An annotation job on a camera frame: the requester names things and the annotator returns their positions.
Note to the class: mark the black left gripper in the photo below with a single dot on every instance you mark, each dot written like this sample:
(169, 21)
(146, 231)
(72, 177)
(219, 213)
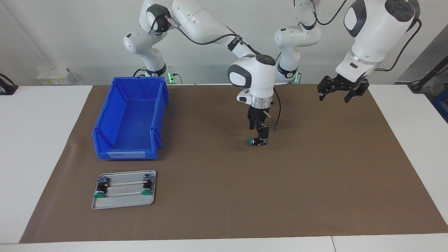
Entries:
(346, 84)

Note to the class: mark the blue crate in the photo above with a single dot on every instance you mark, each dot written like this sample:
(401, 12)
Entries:
(441, 105)

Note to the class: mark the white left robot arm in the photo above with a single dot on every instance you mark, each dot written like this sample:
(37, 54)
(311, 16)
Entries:
(374, 28)

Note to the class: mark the green push button switch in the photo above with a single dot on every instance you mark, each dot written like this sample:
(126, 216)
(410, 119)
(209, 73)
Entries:
(147, 187)
(257, 141)
(100, 189)

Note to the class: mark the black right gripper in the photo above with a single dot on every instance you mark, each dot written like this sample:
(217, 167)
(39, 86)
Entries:
(258, 114)

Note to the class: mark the blue plastic storage bin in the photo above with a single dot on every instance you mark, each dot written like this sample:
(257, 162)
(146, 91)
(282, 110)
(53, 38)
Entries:
(133, 129)

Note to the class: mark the black clamp mount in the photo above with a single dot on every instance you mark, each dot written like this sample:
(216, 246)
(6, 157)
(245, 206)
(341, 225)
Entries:
(7, 89)

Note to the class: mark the white wall box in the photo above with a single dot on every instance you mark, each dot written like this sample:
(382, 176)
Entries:
(54, 75)

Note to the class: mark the black stand pole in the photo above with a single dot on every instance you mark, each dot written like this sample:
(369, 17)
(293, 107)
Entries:
(428, 75)

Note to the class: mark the brown table mat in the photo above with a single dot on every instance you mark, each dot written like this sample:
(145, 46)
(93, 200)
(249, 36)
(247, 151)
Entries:
(224, 192)

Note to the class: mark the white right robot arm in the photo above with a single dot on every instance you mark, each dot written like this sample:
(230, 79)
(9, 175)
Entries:
(203, 21)

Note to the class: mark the silver metal tray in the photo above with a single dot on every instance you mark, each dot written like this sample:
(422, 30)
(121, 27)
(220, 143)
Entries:
(122, 203)

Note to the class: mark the thin metal rod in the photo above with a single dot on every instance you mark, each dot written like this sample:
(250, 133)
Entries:
(126, 183)
(124, 193)

